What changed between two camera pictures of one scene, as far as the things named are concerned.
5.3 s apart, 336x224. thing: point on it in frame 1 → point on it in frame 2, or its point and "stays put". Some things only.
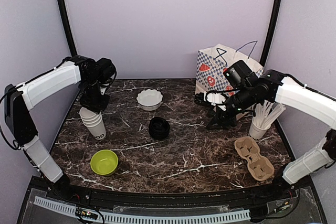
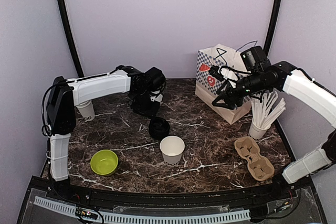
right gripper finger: [217, 123] → [226, 96]
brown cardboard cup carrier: [260, 168] stays put
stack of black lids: [159, 128] stays put
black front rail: [85, 193] stays put
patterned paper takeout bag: [212, 62] stays put
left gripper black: [101, 105] → [150, 113]
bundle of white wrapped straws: [264, 115] stays put
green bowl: [104, 161] stays put
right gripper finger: [225, 119] → [233, 99]
